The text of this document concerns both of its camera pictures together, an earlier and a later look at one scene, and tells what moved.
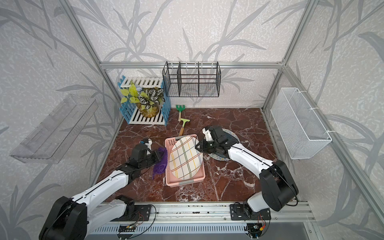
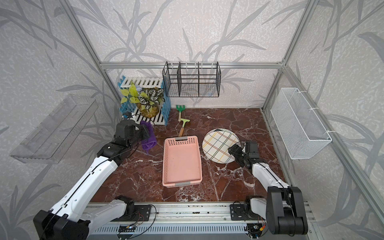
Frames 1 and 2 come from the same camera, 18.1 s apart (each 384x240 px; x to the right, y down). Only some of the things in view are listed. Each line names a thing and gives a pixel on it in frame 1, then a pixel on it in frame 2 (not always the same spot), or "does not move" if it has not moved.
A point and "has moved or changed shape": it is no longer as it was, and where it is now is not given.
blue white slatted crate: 129,109 does not move
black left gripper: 157,158 to 142,128
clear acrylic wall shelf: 51,140 does not move
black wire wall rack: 192,78 does not move
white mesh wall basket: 301,131 does not move
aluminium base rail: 210,221 does not move
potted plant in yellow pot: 148,100 does not move
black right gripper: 201,146 to 235,152
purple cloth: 160,168 to 151,141
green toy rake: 180,108 does not move
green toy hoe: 182,130 does not move
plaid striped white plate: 185,160 has moved or changed shape
